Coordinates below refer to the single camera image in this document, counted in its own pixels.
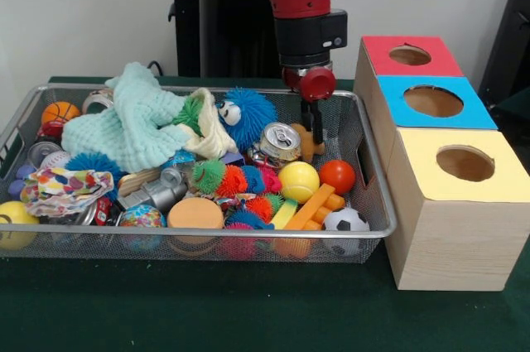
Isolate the white polka dot cloth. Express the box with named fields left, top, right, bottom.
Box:
left=19, top=168, right=115, bottom=219

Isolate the small brown plush toy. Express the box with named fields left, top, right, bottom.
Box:
left=291, top=122, right=328, bottom=164

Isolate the yellow smiley ball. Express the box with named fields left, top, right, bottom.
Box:
left=0, top=201, right=41, bottom=250

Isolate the wooden box with three holes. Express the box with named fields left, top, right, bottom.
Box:
left=353, top=35, right=530, bottom=292

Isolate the plain yellow ball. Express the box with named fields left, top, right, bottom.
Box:
left=277, top=161, right=320, bottom=205

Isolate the cream muslin cloth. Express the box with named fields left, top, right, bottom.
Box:
left=181, top=87, right=240, bottom=159

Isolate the shallow metal mesh bin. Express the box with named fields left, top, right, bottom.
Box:
left=0, top=82, right=397, bottom=267

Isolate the black upright panel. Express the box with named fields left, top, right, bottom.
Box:
left=478, top=0, right=530, bottom=108

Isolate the large blue puffer ball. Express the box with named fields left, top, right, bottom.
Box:
left=215, top=87, right=279, bottom=153

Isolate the small soccer ball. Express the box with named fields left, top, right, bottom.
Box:
left=322, top=207, right=371, bottom=237

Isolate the orange foam disc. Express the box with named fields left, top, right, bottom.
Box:
left=166, top=197, right=224, bottom=229

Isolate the mint green cloth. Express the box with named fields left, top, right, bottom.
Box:
left=60, top=61, right=208, bottom=174

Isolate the dark green table cloth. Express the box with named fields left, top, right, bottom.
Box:
left=487, top=85, right=530, bottom=121
left=0, top=75, right=530, bottom=352

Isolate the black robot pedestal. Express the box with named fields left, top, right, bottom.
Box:
left=159, top=0, right=291, bottom=80

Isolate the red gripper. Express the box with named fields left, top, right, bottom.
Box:
left=282, top=65, right=336, bottom=144

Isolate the crushed silver drink can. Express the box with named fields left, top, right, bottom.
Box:
left=248, top=122, right=302, bottom=162

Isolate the red ball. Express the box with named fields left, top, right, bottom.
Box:
left=318, top=160, right=357, bottom=197

